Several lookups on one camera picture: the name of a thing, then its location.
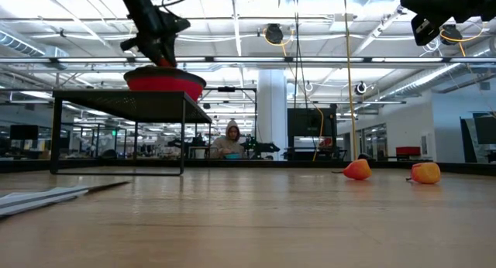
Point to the small orange pepper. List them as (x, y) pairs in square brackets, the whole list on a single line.
[(426, 173), (358, 169)]

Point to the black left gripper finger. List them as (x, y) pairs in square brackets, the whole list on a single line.
[(159, 57), (171, 51)]

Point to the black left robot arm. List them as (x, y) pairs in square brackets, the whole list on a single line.
[(141, 6)]

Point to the background black robot arm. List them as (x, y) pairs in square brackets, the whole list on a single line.
[(263, 147)]

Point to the silver ventilation duct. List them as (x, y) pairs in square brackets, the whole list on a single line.
[(23, 45)]

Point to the black perforated metal shelf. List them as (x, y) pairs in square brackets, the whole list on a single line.
[(128, 103)]

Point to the teal bowl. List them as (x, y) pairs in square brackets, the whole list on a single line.
[(232, 156)]

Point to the dark desk monitor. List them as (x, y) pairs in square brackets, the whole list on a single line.
[(23, 131)]

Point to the white square pillar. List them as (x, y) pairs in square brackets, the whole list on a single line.
[(271, 101)]

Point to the red collapsible colander grey rim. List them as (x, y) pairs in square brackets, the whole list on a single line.
[(162, 84)]

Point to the black monitor cart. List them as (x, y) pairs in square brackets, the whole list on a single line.
[(306, 122)]

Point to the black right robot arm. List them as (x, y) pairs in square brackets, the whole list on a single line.
[(482, 2)]

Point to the person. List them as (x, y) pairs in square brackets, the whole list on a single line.
[(228, 144)]

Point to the red box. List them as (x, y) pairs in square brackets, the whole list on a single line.
[(408, 151)]

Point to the background black station frame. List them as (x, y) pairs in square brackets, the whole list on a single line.
[(226, 88)]

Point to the wooden table with black edge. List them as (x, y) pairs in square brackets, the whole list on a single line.
[(23, 165)]

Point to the dark wall screen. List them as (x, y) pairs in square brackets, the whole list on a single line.
[(484, 130)]

